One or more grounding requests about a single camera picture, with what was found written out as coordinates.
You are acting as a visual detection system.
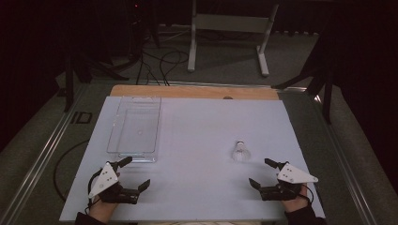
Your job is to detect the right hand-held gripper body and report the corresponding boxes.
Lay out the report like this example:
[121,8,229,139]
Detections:
[259,162,319,202]

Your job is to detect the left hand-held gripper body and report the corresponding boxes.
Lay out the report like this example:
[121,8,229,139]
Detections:
[88,161,141,205]

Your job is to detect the clear plastic container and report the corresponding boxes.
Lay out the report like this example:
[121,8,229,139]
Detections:
[106,96,162,164]

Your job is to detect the person's right hand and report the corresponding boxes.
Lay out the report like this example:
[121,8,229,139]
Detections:
[281,185,310,214]

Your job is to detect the person's left hand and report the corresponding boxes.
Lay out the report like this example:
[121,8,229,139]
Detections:
[88,196,120,224]

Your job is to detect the white table board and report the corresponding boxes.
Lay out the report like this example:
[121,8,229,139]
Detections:
[58,96,327,223]

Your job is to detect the black tripod stand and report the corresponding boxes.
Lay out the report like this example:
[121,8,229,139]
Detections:
[271,40,337,126]
[57,46,130,113]

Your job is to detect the white metal stand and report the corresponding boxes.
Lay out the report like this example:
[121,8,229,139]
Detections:
[187,0,280,78]

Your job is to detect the left hand-held gripper black cable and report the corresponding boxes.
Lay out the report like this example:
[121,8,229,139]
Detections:
[84,169,105,214]

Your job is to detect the hand-held gripper black cable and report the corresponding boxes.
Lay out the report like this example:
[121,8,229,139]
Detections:
[298,183,315,204]
[84,169,105,214]

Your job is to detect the right hand-held gripper black cable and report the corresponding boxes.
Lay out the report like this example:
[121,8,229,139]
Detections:
[298,183,315,204]

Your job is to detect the black floor cable loop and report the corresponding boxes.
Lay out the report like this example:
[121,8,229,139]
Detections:
[52,139,91,203]

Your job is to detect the aluminium floor rail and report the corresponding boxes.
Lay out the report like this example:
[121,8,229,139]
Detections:
[308,90,378,225]
[0,84,88,225]

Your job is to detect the black floor cables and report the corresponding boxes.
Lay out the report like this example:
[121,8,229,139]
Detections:
[135,29,191,86]

